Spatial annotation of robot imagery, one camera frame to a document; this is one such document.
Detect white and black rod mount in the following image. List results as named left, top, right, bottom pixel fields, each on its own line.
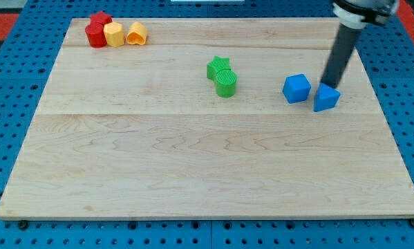
left=332, top=0, right=399, bottom=29

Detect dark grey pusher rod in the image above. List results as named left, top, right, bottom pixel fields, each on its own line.
left=321, top=24, right=361, bottom=89

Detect blue triangle block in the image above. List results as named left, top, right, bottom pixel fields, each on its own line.
left=314, top=83, right=341, bottom=112

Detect blue cube block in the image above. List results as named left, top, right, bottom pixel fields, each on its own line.
left=282, top=74, right=311, bottom=104

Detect green circle block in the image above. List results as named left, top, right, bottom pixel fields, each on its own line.
left=215, top=70, right=237, bottom=98

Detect green star block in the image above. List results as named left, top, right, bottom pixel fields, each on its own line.
left=207, top=55, right=232, bottom=81

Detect red star block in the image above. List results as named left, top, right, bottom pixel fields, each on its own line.
left=90, top=11, right=113, bottom=26

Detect wooden board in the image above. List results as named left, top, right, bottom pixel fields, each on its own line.
left=0, top=18, right=414, bottom=221

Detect yellow heart block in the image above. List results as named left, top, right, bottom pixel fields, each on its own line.
left=126, top=21, right=149, bottom=45

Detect yellow hexagon block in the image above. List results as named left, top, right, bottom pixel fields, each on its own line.
left=103, top=22, right=125, bottom=47

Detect red cylinder block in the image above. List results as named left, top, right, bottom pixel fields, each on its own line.
left=85, top=23, right=107, bottom=48

